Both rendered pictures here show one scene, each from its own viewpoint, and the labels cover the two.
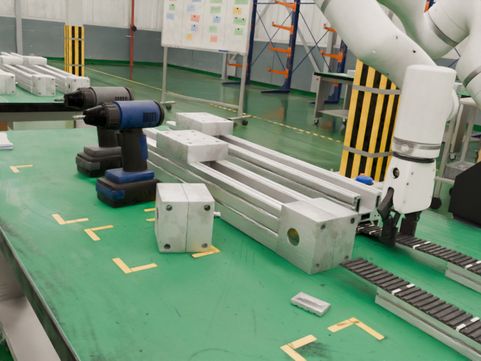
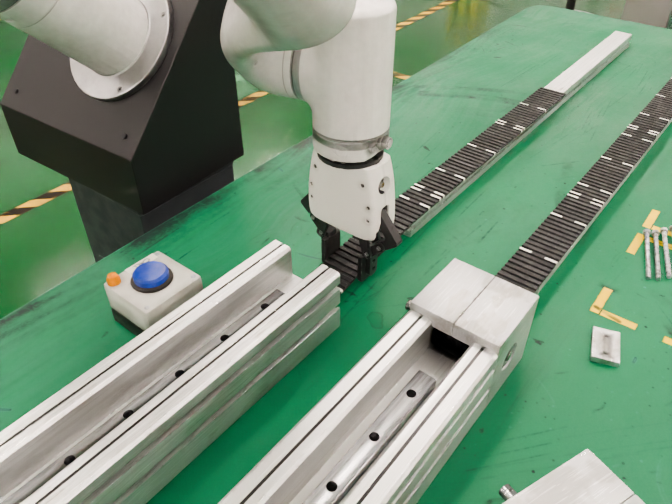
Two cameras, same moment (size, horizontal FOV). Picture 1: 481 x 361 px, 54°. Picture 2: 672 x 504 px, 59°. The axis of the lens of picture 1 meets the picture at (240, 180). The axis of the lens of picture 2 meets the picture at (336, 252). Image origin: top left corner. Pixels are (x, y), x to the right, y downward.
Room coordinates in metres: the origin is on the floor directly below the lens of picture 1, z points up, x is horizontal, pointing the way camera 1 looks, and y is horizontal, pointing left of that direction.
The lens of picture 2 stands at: (1.03, 0.26, 1.29)
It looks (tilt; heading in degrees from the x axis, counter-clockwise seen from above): 39 degrees down; 256
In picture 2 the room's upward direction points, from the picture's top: straight up
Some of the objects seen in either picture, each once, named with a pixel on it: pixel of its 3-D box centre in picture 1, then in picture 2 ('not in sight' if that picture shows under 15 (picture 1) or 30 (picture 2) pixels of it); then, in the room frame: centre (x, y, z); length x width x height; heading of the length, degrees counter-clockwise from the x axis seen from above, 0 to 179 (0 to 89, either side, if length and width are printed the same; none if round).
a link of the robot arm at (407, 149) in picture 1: (414, 147); (352, 136); (0.86, -0.31, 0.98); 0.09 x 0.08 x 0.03; 127
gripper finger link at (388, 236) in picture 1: (386, 228); (375, 259); (0.84, -0.28, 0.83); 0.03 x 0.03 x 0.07; 37
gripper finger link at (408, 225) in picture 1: (412, 222); (323, 234); (0.89, -0.35, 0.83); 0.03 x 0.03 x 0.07; 37
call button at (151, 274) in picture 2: (363, 180); (151, 276); (1.10, -0.30, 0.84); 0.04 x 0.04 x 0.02
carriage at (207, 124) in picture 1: (203, 127); not in sight; (1.45, 0.13, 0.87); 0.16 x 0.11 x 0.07; 37
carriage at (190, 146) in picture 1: (190, 150); not in sight; (1.13, 0.13, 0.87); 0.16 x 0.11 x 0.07; 37
